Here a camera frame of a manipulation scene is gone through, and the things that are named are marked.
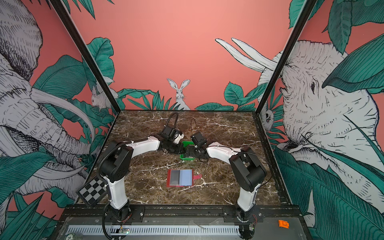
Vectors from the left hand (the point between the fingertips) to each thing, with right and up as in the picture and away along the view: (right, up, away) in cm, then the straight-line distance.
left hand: (186, 149), depth 93 cm
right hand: (+3, -2, 0) cm, 3 cm away
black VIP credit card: (-6, -15, -6) cm, 18 cm away
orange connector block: (+48, -32, -22) cm, 62 cm away
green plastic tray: (0, +4, -5) cm, 7 cm away
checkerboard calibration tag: (-49, -20, -14) cm, 55 cm away
